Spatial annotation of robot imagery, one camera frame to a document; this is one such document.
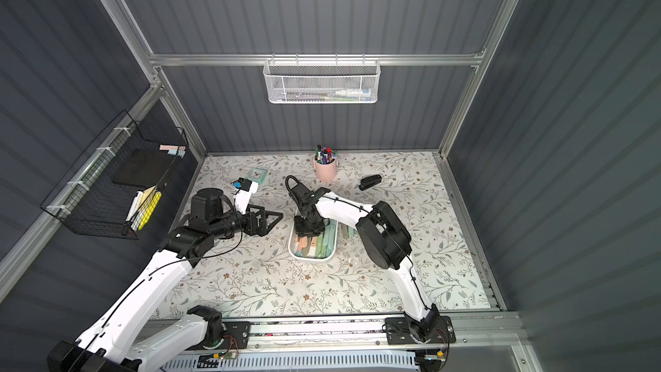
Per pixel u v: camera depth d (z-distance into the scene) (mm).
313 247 913
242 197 657
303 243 892
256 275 859
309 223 806
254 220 654
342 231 962
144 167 777
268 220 665
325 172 1073
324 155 1022
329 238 911
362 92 882
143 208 619
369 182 1075
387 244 547
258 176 1092
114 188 724
